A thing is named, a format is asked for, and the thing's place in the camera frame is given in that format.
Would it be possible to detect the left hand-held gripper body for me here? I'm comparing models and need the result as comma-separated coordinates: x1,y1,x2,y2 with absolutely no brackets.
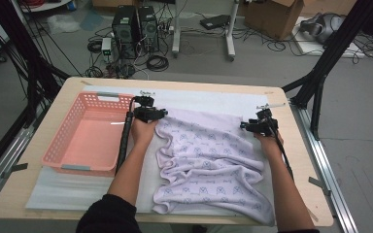
133,91,161,124

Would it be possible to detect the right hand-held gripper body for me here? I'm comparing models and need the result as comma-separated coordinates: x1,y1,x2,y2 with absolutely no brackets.
252,102,287,137

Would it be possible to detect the lilac printed towel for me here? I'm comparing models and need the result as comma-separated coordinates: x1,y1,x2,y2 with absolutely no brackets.
152,107,276,227

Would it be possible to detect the pink plastic basket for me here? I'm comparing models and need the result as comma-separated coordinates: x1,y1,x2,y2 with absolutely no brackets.
41,91,137,179

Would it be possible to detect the person's left hand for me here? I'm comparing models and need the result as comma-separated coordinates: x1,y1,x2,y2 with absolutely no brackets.
130,118,159,149

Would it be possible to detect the person's right hand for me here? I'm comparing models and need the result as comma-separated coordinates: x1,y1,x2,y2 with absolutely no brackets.
254,130,285,159

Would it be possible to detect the white foam mat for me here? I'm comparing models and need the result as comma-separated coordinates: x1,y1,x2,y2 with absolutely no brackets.
25,84,294,217

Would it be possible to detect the white metal stand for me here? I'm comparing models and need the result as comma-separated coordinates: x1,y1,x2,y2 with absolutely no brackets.
170,0,241,62

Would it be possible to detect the small white device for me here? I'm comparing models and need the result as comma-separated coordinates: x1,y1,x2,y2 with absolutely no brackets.
101,37,113,63

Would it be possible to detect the black computer tower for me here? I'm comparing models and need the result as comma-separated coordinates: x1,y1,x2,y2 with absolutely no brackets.
137,5,160,53
111,5,140,60

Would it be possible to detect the white board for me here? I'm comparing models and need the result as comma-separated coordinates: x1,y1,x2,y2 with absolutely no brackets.
291,16,367,59

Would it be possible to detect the thin wooden strip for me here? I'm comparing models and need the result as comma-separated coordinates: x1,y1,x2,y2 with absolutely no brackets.
306,208,320,223

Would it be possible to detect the black flat box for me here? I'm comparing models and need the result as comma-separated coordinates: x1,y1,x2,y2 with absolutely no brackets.
199,14,231,31

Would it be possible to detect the large cardboard box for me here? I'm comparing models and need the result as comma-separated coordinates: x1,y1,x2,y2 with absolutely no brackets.
243,0,305,42

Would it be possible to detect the person's black left sleeve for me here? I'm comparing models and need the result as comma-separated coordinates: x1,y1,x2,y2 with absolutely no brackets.
76,193,144,233

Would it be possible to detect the grey headset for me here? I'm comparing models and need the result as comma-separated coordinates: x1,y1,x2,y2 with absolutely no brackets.
299,13,346,45

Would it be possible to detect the clear plastic bag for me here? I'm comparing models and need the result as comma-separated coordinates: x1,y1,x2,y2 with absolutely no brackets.
47,13,81,35

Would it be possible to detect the white round table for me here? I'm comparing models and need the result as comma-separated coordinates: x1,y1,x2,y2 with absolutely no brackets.
18,0,73,14

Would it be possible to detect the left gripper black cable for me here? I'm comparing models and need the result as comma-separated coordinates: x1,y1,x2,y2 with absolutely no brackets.
115,96,138,176

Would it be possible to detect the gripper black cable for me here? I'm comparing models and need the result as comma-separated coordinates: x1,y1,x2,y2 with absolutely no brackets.
115,96,138,176
265,118,295,181

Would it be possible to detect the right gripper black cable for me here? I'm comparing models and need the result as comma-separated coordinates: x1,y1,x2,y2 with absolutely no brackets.
265,118,295,181

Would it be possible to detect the tangle of black floor cables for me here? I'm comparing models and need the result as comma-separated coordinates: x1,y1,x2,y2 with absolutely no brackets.
85,25,176,80

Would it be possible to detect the coiled black cable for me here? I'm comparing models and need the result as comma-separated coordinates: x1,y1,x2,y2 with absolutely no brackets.
146,54,170,73

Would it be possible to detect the aluminium rail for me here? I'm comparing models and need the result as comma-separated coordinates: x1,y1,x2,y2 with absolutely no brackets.
0,106,47,213
289,100,359,233

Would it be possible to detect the grey metal bracket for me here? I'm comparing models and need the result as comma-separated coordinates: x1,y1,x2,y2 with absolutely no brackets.
308,176,332,197
1,162,29,180

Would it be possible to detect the black metal frame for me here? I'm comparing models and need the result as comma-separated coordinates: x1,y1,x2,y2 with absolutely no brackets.
281,0,373,141
0,0,72,129

